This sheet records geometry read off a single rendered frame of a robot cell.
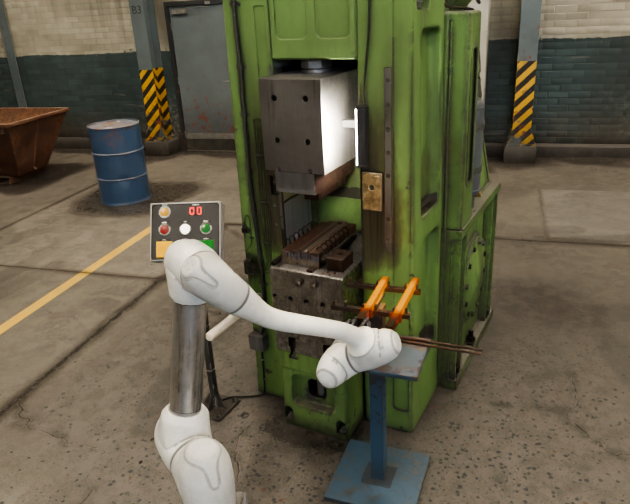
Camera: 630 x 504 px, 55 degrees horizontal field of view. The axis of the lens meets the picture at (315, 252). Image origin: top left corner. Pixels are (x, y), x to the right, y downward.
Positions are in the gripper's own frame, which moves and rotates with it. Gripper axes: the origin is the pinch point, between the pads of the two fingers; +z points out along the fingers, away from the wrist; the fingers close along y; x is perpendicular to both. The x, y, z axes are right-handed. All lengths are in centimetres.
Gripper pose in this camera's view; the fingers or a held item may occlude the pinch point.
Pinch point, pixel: (362, 317)
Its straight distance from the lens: 228.7
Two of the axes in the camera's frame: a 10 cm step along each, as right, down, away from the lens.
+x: -0.5, -9.2, -3.8
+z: 3.4, -3.8, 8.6
